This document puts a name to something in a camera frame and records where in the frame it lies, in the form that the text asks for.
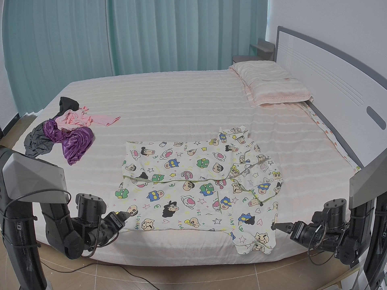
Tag blue-green curtain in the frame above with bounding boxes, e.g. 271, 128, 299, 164
1, 0, 114, 117
106, 0, 269, 76

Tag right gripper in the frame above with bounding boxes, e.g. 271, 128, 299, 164
290, 221, 316, 244

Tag bed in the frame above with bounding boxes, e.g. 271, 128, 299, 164
14, 26, 387, 266

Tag grey bedside table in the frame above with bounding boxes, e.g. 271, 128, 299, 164
232, 39, 275, 64

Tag dark grey garment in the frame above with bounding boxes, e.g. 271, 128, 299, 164
24, 120, 56, 158

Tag pink garment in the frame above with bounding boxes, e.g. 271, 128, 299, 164
54, 108, 121, 132

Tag purple garment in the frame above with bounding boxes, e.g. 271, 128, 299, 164
43, 120, 94, 166

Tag pale pink pillow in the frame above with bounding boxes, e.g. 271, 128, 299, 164
228, 60, 314, 107

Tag white printed pyjama top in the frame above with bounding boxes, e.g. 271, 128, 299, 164
112, 126, 285, 255

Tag black cable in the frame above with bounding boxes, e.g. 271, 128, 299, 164
307, 246, 336, 266
80, 231, 120, 258
39, 253, 159, 290

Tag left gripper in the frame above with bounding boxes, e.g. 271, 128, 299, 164
104, 211, 128, 232

